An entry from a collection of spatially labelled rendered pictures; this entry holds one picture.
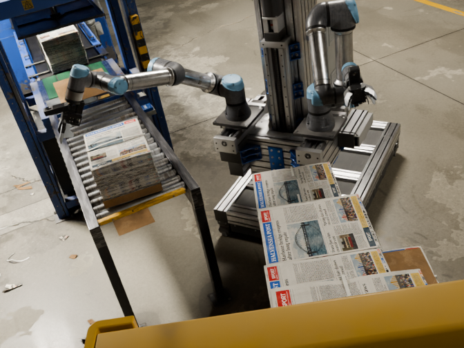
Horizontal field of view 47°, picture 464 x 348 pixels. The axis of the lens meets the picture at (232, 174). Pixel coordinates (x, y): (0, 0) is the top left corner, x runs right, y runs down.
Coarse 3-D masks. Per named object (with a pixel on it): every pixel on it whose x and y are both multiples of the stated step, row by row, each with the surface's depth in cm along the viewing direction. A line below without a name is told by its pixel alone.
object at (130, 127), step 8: (128, 120) 274; (136, 120) 272; (104, 128) 271; (112, 128) 269; (120, 128) 268; (128, 128) 266; (136, 128) 265; (88, 136) 267; (96, 136) 266; (104, 136) 264; (112, 136) 263; (120, 136) 262; (88, 144) 260; (96, 144) 259
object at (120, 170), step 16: (128, 144) 254; (144, 144) 251; (96, 160) 247; (112, 160) 244; (128, 160) 244; (144, 160) 247; (96, 176) 243; (112, 176) 245; (128, 176) 248; (144, 176) 251; (112, 192) 249; (128, 192) 253
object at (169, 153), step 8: (128, 96) 353; (136, 104) 341; (136, 112) 332; (144, 112) 331; (144, 120) 322; (152, 128) 312; (152, 136) 305; (160, 136) 303; (160, 144) 295; (168, 152) 287; (168, 160) 282; (176, 160) 279; (176, 168) 273; (184, 168) 271; (184, 176) 266; (192, 184) 259; (192, 192) 256; (200, 192) 258; (192, 200) 260; (200, 200) 261
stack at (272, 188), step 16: (256, 176) 252; (272, 176) 249; (288, 176) 248; (304, 176) 245; (320, 176) 243; (256, 192) 241; (272, 192) 239; (288, 192) 238; (304, 192) 236; (320, 192) 234; (336, 192) 232
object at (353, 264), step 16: (336, 256) 168; (352, 256) 167; (368, 256) 166; (272, 272) 166; (288, 272) 165; (304, 272) 165; (320, 272) 164; (336, 272) 163; (352, 272) 162; (368, 272) 161; (384, 272) 160; (272, 288) 161
